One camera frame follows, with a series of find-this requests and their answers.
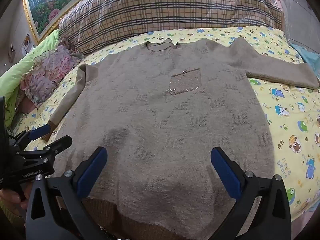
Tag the gold framed floral painting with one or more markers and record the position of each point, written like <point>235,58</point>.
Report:
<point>47,5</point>

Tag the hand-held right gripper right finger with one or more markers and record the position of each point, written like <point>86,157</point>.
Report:
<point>225,173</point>

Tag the green blanket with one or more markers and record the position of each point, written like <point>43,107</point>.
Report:
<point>15,70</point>

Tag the light blue cloth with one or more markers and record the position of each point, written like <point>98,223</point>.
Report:
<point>310,57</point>

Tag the yellow cartoon printed bed sheet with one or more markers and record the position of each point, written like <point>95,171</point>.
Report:
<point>287,120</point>

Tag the beige knit sweater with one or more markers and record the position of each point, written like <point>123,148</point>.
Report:
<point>160,110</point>

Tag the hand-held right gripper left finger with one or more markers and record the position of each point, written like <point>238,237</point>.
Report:
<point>92,173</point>

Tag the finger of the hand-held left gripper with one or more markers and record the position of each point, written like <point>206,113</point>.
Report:
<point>60,143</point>
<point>40,131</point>

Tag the person's left hand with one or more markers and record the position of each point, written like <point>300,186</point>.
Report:
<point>10,201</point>

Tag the pink floral cloth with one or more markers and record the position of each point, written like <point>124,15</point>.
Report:
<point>50,72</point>

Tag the plaid quilt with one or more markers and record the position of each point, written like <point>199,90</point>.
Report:
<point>162,7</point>

